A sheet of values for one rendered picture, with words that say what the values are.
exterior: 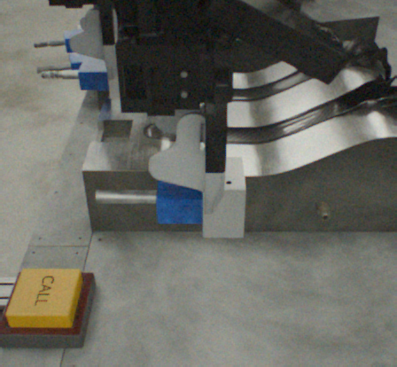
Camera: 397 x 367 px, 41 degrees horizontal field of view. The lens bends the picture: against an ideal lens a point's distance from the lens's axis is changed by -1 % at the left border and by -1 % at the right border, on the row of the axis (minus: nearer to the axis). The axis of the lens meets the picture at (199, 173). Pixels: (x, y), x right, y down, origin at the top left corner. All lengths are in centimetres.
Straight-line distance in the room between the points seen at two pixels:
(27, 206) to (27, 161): 29
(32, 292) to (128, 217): 15
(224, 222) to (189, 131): 10
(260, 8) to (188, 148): 12
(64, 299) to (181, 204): 15
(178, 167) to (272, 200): 22
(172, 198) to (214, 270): 16
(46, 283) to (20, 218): 144
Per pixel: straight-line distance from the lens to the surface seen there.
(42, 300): 54
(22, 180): 217
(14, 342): 55
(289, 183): 60
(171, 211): 46
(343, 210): 64
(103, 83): 73
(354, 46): 77
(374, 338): 56
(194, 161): 41
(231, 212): 46
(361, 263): 63
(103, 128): 69
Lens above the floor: 123
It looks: 36 degrees down
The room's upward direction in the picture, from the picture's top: straight up
